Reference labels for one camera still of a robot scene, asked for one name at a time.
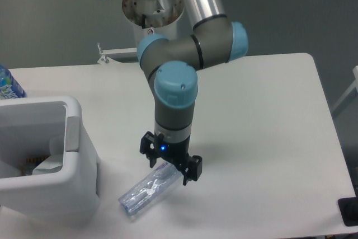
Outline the blue snack packet in bin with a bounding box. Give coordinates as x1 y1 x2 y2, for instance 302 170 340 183
22 156 49 176

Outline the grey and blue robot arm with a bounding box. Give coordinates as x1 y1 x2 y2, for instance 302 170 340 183
130 0 248 182

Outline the clear plastic water bottle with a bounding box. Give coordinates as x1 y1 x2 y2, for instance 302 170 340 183
118 162 182 217

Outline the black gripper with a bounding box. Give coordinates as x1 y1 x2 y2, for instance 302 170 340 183
139 132 202 186

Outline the white frame at right edge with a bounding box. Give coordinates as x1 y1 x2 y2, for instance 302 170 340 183
331 66 357 119

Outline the blue labelled bottle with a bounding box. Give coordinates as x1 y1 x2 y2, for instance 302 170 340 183
1 65 27 100

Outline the white trash can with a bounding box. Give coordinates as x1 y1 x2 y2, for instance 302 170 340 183
1 96 100 217

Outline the black clamp at table edge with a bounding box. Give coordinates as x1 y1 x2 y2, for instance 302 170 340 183
338 197 357 227

